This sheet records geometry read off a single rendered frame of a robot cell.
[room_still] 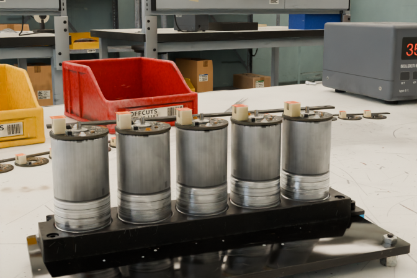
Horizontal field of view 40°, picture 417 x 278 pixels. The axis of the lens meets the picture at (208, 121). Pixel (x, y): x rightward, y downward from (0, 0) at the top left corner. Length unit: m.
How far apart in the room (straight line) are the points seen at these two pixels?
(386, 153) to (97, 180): 0.29
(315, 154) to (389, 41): 0.44
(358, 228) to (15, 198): 0.21
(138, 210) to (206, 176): 0.03
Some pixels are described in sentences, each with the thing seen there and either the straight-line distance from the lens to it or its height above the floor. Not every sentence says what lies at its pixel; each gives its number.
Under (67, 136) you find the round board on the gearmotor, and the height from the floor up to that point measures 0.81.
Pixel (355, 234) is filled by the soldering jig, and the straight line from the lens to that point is 0.28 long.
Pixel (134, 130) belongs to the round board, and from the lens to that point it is 0.25.
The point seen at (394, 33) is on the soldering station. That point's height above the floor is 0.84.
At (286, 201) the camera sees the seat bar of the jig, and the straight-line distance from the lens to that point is 0.29.
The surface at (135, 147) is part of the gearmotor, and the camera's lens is 0.25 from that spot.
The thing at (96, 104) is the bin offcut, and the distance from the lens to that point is 0.56.
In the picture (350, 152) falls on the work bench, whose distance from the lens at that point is 0.48.
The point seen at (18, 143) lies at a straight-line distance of 0.51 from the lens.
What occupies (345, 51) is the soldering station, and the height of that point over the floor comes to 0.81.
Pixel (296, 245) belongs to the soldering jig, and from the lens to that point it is 0.26.
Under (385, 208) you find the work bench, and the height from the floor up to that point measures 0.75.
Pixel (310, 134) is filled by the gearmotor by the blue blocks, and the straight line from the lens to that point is 0.28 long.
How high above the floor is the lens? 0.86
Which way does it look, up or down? 11 degrees down
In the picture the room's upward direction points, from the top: straight up
